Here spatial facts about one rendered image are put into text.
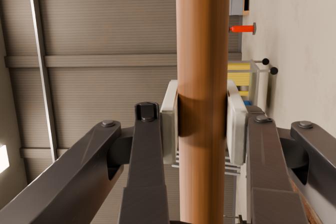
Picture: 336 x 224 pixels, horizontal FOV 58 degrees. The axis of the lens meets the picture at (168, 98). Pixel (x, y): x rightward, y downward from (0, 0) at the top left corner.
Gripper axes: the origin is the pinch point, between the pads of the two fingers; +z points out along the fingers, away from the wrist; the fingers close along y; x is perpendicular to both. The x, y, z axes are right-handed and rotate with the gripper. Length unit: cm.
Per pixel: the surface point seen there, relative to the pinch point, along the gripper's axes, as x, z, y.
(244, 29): -36, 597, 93
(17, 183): -469, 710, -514
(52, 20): -17, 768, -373
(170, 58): -117, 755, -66
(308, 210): -101, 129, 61
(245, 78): -136, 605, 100
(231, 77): -133, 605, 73
